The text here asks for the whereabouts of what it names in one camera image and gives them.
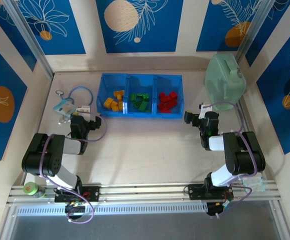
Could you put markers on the green lego brick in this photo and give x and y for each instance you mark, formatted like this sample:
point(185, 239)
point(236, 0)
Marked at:
point(138, 103)
point(139, 95)
point(143, 106)
point(133, 97)
point(146, 96)

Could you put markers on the aluminium mounting rail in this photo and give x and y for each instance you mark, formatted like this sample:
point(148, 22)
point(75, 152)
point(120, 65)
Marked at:
point(147, 191)

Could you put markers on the green round container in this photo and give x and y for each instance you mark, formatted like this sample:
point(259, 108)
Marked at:
point(33, 190)

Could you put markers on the mint green zippered case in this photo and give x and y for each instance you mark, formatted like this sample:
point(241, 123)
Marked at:
point(225, 82)

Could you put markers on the clear plastic packet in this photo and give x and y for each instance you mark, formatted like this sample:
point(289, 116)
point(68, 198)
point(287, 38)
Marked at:
point(256, 183)

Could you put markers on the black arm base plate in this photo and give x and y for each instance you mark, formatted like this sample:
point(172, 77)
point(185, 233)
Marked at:
point(195, 192)
point(92, 193)

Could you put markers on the aluminium frame post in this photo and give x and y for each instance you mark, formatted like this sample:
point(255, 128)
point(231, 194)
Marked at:
point(27, 37)
point(255, 27)

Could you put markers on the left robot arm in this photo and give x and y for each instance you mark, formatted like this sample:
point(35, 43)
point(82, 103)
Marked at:
point(32, 155)

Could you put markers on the blue stethoscope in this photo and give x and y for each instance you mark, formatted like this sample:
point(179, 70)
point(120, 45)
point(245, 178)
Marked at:
point(59, 93)

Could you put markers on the blue plastic bin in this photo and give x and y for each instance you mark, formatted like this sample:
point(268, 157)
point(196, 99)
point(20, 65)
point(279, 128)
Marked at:
point(141, 83)
point(112, 82)
point(168, 82)

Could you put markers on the red lego brick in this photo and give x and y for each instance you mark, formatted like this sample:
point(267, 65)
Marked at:
point(173, 103)
point(168, 99)
point(162, 106)
point(162, 95)
point(168, 110)
point(173, 94)

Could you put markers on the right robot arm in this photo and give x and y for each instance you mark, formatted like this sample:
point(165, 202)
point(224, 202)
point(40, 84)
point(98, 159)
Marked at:
point(245, 155)

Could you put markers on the yellow lego brick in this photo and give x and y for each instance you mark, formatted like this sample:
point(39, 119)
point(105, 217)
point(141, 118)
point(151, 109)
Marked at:
point(121, 106)
point(119, 93)
point(114, 107)
point(108, 103)
point(120, 97)

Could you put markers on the light blue plastic packet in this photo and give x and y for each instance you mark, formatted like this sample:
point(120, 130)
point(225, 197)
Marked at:
point(63, 107)

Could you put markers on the arm base wiring connector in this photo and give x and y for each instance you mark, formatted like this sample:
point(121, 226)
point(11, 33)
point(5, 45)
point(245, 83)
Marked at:
point(75, 207)
point(217, 208)

